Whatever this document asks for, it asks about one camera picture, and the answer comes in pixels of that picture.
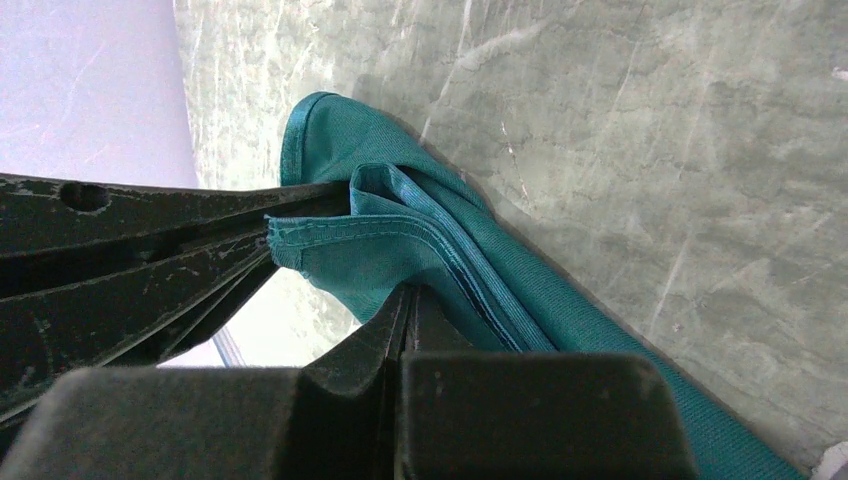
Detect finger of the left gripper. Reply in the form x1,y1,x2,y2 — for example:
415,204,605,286
1,174,350,295
1,232,275,421

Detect teal cloth napkin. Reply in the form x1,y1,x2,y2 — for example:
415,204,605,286
266,91,810,480

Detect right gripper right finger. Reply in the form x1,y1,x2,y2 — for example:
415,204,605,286
397,287,698,479

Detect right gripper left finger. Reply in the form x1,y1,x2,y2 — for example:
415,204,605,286
1,286,411,479

